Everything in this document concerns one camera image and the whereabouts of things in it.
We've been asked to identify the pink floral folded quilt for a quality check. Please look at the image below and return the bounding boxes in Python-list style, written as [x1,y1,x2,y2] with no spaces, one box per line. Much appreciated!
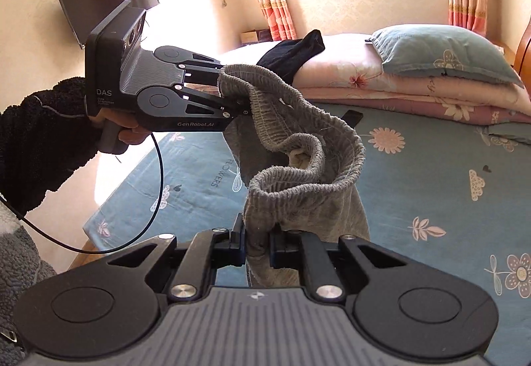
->
[219,32,531,127]

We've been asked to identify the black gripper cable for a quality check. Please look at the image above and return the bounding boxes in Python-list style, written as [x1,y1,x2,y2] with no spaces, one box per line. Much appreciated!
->
[0,132,166,255]

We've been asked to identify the black smartphone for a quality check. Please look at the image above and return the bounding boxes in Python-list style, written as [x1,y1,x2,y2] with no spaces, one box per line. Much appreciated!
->
[341,110,364,129]

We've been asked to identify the cardboard box by window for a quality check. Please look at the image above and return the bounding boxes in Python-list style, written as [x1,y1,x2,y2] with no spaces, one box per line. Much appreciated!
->
[240,29,273,46]

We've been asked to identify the grey sweatpants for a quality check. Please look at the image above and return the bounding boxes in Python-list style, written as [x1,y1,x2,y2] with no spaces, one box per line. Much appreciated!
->
[218,65,370,288]

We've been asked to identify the black fleece sleeve forearm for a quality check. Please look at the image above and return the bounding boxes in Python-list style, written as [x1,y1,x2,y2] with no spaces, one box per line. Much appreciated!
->
[1,77,101,214]

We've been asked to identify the person's left hand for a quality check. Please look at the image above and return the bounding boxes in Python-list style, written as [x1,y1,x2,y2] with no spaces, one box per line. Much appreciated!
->
[89,108,151,145]

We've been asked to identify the blue floral bed sheet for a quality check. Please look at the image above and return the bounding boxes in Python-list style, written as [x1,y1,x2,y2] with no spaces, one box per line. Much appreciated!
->
[84,109,530,365]

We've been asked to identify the black garment on quilt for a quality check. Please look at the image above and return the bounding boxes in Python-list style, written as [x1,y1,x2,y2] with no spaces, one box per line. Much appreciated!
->
[257,30,325,85]

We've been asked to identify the orange wooden headboard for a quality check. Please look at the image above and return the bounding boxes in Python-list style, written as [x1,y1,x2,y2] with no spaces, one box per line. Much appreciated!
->
[513,21,531,93]

